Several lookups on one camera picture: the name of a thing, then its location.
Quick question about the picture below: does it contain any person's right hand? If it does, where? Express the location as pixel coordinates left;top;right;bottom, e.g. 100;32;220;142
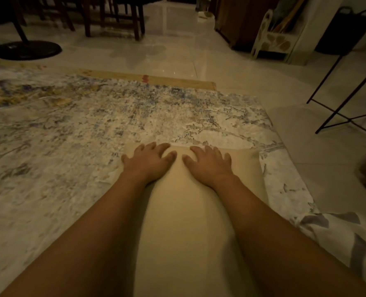
182;145;233;189

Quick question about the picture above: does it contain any person's left hand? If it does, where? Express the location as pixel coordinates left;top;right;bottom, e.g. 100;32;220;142
121;142;177;187

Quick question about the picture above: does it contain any mottled grey and cream rug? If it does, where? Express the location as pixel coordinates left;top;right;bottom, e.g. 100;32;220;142
0;63;366;297

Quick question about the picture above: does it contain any person's right forearm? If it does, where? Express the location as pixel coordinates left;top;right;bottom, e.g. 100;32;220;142
202;176;366;297

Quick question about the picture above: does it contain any person's left forearm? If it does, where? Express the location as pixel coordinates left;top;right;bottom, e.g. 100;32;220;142
0;176;152;297

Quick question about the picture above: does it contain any beige underlay mat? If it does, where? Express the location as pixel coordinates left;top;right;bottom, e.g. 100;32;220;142
77;68;217;92

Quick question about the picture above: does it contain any white painted storage rack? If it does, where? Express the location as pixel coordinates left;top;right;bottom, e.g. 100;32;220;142
250;0;310;64

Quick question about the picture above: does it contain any black metal folding stand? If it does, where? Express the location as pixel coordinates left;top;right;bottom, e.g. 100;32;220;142
306;54;366;135

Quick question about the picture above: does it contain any brown wooden cabinet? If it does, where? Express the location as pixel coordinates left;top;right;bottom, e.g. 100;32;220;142
215;0;283;52

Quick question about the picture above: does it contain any dark wooden chair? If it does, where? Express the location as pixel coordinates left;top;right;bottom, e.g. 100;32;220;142
34;0;76;32
83;0;146;41

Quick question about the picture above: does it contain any black round-base fan stand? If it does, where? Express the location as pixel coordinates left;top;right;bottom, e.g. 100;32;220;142
0;14;63;61

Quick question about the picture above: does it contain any black fabric basket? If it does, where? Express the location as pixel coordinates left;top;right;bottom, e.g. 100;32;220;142
315;5;366;57

